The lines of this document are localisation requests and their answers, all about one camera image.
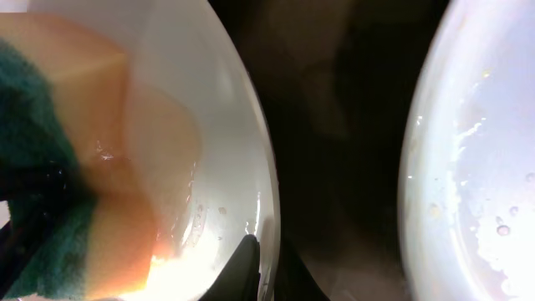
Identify dark brown serving tray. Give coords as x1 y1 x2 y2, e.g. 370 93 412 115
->
211 0 447 300

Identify green and yellow sponge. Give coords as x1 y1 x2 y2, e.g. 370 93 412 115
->
1 13 201 300

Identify grey-green plastic plate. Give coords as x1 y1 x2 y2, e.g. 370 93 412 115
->
398 0 534 300

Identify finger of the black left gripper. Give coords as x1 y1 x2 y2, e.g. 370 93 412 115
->
1 166 67 293

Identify cream plastic plate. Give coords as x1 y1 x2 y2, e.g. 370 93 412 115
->
1 0 279 300

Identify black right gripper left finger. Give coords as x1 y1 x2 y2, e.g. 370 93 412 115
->
199 234 261 301

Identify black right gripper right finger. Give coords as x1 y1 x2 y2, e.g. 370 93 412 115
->
274 237 329 301

